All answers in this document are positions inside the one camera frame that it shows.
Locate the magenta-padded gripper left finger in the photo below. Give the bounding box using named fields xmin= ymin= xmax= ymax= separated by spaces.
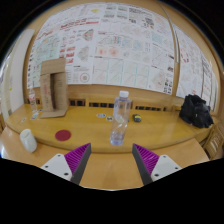
xmin=40 ymin=142 xmax=92 ymax=186

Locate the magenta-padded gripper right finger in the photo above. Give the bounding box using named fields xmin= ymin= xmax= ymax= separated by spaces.
xmin=131 ymin=143 xmax=183 ymax=186

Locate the clear plastic water bottle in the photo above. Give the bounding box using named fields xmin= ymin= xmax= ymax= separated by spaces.
xmin=109 ymin=90 xmax=133 ymax=147

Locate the flat round red coaster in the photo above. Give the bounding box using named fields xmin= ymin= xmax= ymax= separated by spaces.
xmin=54 ymin=129 xmax=72 ymax=142

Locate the white cup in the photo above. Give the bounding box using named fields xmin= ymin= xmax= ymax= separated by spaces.
xmin=19 ymin=128 xmax=38 ymax=154

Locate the black bag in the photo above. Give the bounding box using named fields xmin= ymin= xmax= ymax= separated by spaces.
xmin=178 ymin=94 xmax=215 ymax=129

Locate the wooden chair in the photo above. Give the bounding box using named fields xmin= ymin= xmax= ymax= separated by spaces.
xmin=203 ymin=123 xmax=224 ymax=159

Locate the small red-labelled drink bottle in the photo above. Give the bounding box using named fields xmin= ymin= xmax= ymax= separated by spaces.
xmin=28 ymin=87 xmax=39 ymax=114

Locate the brown cardboard box stand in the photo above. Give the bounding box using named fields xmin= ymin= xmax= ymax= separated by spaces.
xmin=38 ymin=58 xmax=70 ymax=119

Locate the printed paper poster collage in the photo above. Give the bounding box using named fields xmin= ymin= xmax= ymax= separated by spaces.
xmin=173 ymin=24 xmax=219 ymax=111
xmin=27 ymin=2 xmax=176 ymax=96

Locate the white wall panel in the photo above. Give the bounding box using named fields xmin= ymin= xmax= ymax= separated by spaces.
xmin=2 ymin=29 xmax=36 ymax=114

